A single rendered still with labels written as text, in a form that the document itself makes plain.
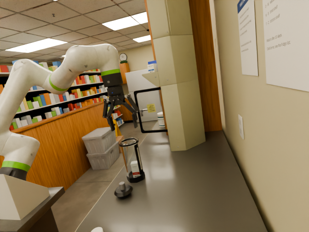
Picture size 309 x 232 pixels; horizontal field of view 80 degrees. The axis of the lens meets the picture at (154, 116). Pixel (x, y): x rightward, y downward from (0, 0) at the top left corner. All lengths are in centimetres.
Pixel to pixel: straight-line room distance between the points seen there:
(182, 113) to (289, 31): 90
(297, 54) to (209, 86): 119
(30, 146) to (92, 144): 234
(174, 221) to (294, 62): 63
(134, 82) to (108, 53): 559
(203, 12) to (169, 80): 65
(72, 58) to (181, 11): 80
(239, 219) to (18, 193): 96
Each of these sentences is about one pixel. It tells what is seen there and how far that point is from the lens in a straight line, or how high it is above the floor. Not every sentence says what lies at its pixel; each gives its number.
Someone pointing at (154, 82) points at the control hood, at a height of 144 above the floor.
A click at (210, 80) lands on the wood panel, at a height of 137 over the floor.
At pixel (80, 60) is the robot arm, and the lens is 82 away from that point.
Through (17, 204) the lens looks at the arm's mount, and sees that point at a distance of 113.
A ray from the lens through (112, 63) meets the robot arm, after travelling 88.
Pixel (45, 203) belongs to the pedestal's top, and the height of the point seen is 94.
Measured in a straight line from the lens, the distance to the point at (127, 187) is 98.
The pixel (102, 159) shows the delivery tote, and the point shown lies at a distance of 353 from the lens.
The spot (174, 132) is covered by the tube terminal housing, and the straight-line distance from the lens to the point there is 130.
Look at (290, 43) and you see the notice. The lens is 48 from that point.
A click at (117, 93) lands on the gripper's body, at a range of 89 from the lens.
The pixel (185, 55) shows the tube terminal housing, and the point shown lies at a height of 158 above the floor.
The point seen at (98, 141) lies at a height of 56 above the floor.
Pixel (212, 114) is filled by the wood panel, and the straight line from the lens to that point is 164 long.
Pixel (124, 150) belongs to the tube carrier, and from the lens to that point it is 100.
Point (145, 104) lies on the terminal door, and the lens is 164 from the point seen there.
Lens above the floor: 147
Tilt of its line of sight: 12 degrees down
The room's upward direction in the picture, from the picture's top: 10 degrees counter-clockwise
